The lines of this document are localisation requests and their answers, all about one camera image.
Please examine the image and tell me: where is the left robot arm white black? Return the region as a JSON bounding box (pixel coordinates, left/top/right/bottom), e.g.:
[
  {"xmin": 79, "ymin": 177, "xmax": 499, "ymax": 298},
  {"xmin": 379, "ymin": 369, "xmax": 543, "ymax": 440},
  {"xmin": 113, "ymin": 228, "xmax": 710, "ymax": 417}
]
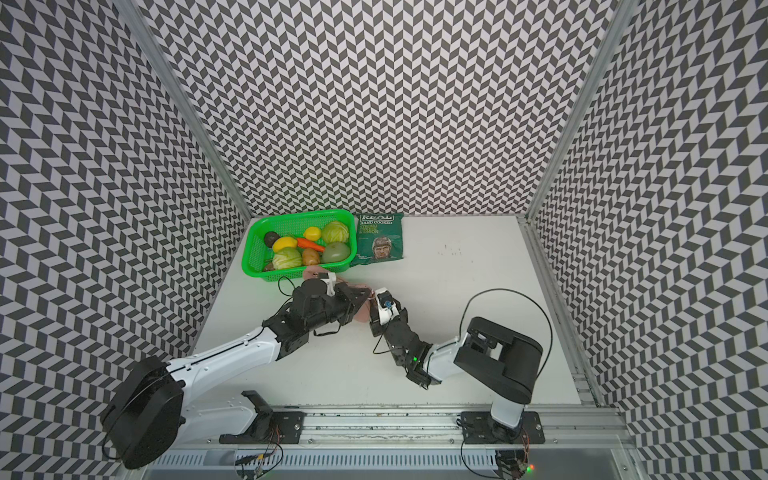
[{"xmin": 100, "ymin": 274, "xmax": 371, "ymax": 470}]

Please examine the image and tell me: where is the right corner aluminium post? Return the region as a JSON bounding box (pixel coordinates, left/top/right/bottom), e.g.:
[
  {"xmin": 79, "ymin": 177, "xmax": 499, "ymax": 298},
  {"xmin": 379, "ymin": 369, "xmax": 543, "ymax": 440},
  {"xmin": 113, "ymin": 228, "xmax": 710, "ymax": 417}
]
[{"xmin": 524, "ymin": 0, "xmax": 639, "ymax": 222}]

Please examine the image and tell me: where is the corner aluminium post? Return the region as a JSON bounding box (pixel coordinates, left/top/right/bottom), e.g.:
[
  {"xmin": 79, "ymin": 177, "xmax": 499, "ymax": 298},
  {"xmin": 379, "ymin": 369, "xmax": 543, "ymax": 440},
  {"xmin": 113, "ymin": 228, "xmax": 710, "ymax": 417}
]
[
  {"xmin": 113, "ymin": 0, "xmax": 252, "ymax": 221},
  {"xmin": 524, "ymin": 0, "xmax": 639, "ymax": 222}
]

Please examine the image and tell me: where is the dark toy avocado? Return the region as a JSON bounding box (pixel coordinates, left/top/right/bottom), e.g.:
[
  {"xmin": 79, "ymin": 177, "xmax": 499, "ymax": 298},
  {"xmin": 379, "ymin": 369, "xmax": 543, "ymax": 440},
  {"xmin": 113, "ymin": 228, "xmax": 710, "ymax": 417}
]
[{"xmin": 263, "ymin": 231, "xmax": 281, "ymax": 248}]

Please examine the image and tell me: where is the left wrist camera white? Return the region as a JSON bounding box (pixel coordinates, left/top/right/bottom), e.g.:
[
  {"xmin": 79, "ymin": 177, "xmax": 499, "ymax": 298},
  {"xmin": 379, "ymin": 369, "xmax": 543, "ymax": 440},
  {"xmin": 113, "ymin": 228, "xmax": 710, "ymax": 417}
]
[{"xmin": 315, "ymin": 271, "xmax": 337, "ymax": 297}]

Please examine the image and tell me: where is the left corner aluminium post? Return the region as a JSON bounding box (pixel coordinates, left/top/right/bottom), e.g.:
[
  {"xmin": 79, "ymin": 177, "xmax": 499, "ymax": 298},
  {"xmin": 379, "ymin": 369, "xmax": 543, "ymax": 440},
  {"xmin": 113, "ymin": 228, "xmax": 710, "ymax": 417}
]
[{"xmin": 113, "ymin": 0, "xmax": 252, "ymax": 221}]

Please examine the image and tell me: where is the right base wiring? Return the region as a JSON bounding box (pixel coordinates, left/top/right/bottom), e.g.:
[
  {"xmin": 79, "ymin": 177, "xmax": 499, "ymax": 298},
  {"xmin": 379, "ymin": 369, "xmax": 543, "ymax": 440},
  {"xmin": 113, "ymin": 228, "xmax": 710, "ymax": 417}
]
[{"xmin": 451, "ymin": 415, "xmax": 536, "ymax": 480}]

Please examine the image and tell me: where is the orange toy carrot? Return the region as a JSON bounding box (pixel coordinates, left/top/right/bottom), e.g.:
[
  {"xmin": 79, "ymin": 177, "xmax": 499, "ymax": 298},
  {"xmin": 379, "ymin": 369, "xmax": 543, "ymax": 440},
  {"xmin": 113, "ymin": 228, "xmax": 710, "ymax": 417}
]
[{"xmin": 296, "ymin": 238, "xmax": 325, "ymax": 252}]

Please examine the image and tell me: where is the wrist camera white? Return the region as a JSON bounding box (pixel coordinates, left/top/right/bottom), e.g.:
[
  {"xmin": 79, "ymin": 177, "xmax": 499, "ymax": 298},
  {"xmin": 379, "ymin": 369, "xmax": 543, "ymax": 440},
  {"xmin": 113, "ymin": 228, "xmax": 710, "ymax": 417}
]
[
  {"xmin": 375, "ymin": 288, "xmax": 400, "ymax": 326},
  {"xmin": 315, "ymin": 271, "xmax": 337, "ymax": 297}
]

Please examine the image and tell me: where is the green toy mango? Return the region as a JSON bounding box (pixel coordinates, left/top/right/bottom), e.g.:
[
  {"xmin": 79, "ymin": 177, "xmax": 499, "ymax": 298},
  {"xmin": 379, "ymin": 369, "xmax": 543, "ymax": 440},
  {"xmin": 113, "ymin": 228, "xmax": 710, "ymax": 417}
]
[{"xmin": 322, "ymin": 242, "xmax": 351, "ymax": 263}]

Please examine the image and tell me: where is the green crisps packet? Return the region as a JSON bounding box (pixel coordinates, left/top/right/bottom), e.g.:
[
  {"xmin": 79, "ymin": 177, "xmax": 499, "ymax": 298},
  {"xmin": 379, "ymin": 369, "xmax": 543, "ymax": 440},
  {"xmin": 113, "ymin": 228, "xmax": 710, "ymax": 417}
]
[{"xmin": 351, "ymin": 213, "xmax": 404, "ymax": 266}]

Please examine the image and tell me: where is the base wiring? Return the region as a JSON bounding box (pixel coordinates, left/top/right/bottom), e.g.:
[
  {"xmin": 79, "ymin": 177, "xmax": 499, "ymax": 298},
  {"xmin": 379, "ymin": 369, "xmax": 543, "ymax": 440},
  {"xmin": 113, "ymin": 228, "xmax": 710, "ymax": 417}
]
[
  {"xmin": 451, "ymin": 415, "xmax": 536, "ymax": 480},
  {"xmin": 235, "ymin": 419, "xmax": 289, "ymax": 480}
]

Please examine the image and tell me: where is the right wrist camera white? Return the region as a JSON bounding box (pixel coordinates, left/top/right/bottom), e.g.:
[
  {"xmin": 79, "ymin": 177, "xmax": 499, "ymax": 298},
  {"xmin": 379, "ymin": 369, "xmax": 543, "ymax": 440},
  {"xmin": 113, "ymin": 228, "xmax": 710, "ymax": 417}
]
[{"xmin": 375, "ymin": 288, "xmax": 400, "ymax": 326}]

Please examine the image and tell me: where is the left base wiring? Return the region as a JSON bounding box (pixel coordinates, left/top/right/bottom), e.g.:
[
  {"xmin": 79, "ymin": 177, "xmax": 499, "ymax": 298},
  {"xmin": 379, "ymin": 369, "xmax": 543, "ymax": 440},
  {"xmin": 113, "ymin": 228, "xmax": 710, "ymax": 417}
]
[{"xmin": 235, "ymin": 419, "xmax": 289, "ymax": 480}]

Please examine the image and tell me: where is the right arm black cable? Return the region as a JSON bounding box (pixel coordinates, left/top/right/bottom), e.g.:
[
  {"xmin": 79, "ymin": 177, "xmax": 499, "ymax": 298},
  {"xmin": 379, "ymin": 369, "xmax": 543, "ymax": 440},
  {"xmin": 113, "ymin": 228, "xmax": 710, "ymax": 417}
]
[{"xmin": 458, "ymin": 287, "xmax": 554, "ymax": 379}]

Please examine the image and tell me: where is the brown toy potato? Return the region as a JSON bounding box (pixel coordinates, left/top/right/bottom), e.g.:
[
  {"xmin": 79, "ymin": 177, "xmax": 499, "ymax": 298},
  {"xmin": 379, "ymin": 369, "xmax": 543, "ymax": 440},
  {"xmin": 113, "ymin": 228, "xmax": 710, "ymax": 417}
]
[{"xmin": 302, "ymin": 248, "xmax": 322, "ymax": 266}]

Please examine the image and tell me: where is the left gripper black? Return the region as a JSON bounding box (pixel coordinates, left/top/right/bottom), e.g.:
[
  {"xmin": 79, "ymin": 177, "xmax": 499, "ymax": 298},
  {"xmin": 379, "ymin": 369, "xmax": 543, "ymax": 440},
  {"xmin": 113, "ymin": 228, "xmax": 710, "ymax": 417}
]
[{"xmin": 307, "ymin": 281, "xmax": 370, "ymax": 332}]

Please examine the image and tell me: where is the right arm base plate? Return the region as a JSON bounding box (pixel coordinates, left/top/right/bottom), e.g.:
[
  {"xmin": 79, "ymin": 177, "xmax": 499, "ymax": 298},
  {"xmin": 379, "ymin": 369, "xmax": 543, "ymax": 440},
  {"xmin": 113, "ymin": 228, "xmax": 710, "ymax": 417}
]
[{"xmin": 457, "ymin": 411, "xmax": 545, "ymax": 445}]

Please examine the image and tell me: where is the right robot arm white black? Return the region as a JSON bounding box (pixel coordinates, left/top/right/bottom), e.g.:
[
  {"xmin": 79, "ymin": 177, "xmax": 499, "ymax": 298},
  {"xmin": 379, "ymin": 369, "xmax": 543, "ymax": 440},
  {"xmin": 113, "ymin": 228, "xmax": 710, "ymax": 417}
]
[{"xmin": 370, "ymin": 288, "xmax": 551, "ymax": 431}]

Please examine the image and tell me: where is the green plastic basket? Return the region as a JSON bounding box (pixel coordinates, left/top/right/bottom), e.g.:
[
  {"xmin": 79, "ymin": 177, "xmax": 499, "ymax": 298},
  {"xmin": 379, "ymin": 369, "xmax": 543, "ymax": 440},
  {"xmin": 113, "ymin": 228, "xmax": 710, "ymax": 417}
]
[{"xmin": 241, "ymin": 209, "xmax": 357, "ymax": 282}]

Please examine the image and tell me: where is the green toy cabbage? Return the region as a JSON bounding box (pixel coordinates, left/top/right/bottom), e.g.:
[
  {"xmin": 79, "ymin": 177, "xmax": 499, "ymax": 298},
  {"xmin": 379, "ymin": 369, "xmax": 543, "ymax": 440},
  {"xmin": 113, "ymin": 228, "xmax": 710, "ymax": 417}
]
[{"xmin": 321, "ymin": 220, "xmax": 350, "ymax": 245}]

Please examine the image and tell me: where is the yellow toy pepper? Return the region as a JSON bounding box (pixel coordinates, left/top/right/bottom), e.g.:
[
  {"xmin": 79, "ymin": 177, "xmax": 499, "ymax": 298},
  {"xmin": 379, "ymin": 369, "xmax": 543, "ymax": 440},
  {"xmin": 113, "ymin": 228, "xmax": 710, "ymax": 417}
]
[{"xmin": 271, "ymin": 236, "xmax": 298, "ymax": 253}]

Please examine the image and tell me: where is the aluminium front rail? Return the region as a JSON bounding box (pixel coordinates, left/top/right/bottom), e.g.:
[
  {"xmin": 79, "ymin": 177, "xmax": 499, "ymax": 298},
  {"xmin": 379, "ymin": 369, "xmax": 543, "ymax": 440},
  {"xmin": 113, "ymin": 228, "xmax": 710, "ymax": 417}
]
[{"xmin": 176, "ymin": 405, "xmax": 634, "ymax": 449}]

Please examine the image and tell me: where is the pink corduroy bag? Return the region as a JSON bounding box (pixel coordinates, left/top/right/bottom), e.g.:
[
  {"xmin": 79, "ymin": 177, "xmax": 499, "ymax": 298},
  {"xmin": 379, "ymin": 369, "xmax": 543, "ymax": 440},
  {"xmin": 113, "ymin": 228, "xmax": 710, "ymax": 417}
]
[{"xmin": 301, "ymin": 266, "xmax": 376, "ymax": 325}]

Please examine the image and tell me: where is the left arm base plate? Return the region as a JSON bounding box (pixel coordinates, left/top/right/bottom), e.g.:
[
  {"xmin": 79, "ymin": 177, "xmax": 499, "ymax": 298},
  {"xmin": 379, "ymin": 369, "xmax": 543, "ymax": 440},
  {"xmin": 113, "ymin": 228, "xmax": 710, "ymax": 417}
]
[{"xmin": 219, "ymin": 410, "xmax": 306, "ymax": 445}]

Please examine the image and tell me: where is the light green toy lettuce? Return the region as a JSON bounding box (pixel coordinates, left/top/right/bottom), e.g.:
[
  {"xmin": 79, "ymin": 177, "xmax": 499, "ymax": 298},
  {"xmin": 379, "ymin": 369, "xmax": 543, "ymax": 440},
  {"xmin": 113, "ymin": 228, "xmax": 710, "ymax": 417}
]
[{"xmin": 272, "ymin": 247, "xmax": 303, "ymax": 270}]

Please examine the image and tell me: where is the yellow toy lemon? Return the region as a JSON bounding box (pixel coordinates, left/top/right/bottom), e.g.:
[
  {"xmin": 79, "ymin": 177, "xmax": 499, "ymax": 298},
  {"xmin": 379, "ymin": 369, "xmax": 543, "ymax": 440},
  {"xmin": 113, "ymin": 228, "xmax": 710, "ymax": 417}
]
[{"xmin": 303, "ymin": 226, "xmax": 322, "ymax": 242}]

